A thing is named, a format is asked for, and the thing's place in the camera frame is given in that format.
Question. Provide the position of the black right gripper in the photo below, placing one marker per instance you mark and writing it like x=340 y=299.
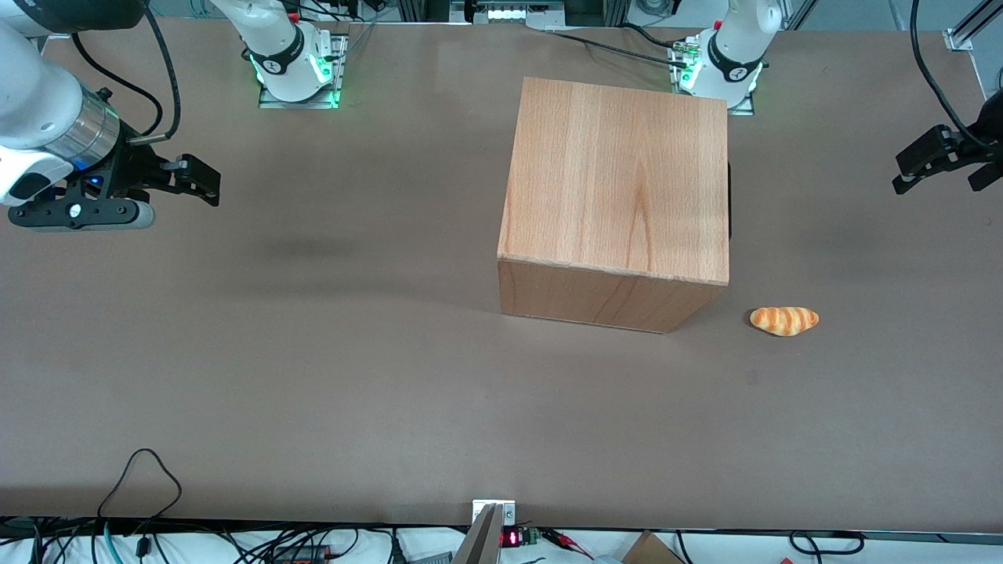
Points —
x=133 y=171

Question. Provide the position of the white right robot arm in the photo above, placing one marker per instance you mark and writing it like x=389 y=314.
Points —
x=39 y=102

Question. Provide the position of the red clip leads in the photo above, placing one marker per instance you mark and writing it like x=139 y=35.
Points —
x=568 y=540

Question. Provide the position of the wooden drawer cabinet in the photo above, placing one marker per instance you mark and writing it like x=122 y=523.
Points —
x=619 y=180

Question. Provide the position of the toy bread loaf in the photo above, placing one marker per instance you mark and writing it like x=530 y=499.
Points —
x=783 y=320

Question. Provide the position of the red LED display module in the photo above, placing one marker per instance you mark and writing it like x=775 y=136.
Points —
x=513 y=537

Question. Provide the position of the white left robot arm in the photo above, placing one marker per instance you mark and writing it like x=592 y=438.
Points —
x=733 y=47

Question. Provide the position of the device with white lights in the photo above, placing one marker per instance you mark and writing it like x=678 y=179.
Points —
x=509 y=12

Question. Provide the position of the beige post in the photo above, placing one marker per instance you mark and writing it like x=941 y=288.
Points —
x=478 y=540

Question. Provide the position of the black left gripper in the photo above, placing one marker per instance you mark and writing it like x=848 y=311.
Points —
x=965 y=146

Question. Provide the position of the brown cardboard piece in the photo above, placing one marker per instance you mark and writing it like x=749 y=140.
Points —
x=650 y=550

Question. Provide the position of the silver metal bracket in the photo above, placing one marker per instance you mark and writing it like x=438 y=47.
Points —
x=509 y=509

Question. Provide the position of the black wrist camera silver ends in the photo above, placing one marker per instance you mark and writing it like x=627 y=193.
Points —
x=78 y=215

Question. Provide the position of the aluminium frame profile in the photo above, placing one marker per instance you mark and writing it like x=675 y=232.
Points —
x=972 y=23

